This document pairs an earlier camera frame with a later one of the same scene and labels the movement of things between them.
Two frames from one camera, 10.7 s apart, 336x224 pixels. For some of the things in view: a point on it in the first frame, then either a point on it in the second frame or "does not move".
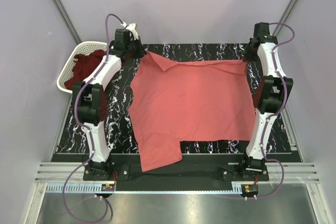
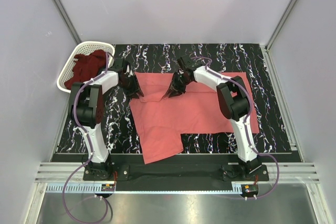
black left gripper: [141, 52] to [135, 89]
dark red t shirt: [84, 63] does not move
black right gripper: [246, 56] to [179, 91]
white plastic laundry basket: [83, 48] does not move
